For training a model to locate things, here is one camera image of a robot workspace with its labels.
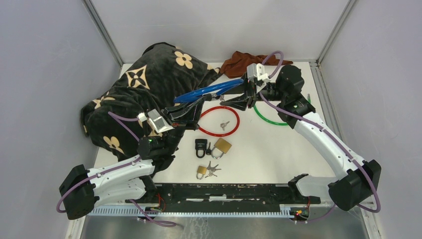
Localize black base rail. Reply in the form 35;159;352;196
137;183;321;213

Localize white slotted cable duct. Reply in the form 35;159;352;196
88;205;294;219

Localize red cable lock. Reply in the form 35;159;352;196
199;106;240;137

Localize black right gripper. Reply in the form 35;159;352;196
220;72;286;112

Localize brown crumpled cloth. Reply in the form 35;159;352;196
220;51;280;79

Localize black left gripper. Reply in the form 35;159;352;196
162;94;206;155

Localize black floral patterned blanket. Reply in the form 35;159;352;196
80;42;222;161

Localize blue cable lock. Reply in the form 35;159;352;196
174;79;244;103

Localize small padlock keys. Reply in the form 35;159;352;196
205;162;220;178

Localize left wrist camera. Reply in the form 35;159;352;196
147;109;174;133

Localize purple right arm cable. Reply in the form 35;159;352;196
258;50;382;223

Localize small brass padlock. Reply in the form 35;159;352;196
196;166;207;180

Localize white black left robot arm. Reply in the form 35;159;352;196
56;94;216;220

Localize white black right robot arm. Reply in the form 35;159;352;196
221;64;381;213

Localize black padlock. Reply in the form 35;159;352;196
195;138;208;158

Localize green cable lock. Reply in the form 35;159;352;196
253;95;316;128

